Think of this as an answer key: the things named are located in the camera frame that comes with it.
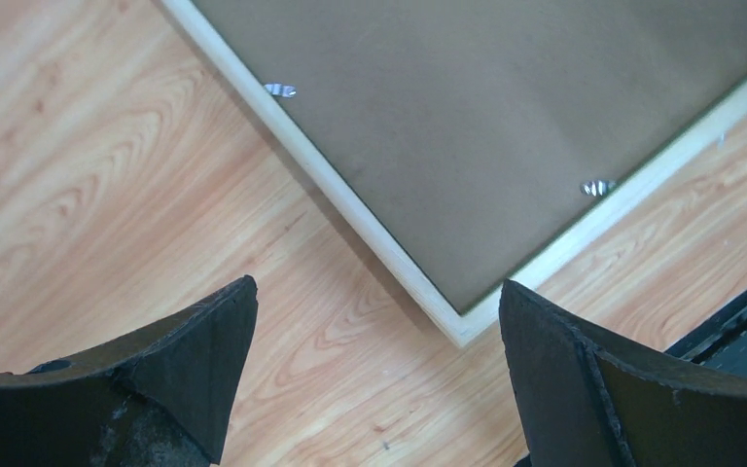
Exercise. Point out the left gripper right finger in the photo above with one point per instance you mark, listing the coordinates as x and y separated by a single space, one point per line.
587 396

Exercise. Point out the brown frame backing board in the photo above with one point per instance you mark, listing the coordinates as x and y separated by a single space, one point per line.
469 127

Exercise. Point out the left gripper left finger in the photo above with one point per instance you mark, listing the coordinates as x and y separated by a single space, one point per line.
161 395

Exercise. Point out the wooden picture frame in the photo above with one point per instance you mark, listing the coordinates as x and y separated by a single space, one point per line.
461 328

